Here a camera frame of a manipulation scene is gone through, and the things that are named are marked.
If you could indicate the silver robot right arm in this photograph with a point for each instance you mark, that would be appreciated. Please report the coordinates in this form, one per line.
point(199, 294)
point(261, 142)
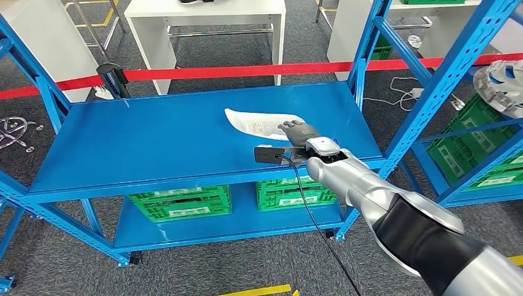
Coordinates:
point(367, 184)

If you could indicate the small white item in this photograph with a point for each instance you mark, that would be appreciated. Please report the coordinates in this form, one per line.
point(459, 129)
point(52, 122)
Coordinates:
point(104, 94)

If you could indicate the black stanchion post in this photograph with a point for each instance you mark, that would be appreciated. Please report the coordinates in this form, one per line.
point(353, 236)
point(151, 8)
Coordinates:
point(112, 77)

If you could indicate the black item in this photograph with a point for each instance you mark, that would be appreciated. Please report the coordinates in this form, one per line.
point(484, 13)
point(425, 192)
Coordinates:
point(196, 1)

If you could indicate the white plug adapter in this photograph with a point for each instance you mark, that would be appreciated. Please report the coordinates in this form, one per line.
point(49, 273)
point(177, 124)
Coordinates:
point(458, 104)

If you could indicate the clear plastic bottle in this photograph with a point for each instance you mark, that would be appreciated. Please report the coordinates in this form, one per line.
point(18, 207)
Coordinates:
point(414, 41)

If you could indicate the silver wheel cover part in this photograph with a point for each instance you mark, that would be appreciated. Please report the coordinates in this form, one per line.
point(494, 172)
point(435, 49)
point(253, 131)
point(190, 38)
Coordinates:
point(496, 98)

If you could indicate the long white curved plastic part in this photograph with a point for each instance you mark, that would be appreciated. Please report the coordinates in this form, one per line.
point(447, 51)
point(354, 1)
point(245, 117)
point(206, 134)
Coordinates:
point(253, 122)

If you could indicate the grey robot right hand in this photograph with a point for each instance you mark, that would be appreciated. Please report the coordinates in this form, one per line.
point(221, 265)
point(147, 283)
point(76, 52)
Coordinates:
point(302, 132)

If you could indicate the white power strip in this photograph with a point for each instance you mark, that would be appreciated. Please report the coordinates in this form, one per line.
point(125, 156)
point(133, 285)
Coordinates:
point(417, 93)

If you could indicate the red barrier belt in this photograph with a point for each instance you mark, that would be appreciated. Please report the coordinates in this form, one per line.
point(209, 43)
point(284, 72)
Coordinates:
point(81, 83)
point(245, 71)

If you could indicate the chrome steel frame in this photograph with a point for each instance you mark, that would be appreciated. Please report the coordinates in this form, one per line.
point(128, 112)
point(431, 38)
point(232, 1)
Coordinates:
point(90, 30)

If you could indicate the black stool chrome base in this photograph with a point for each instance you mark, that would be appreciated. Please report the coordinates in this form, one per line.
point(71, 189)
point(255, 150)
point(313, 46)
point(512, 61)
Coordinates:
point(13, 131)

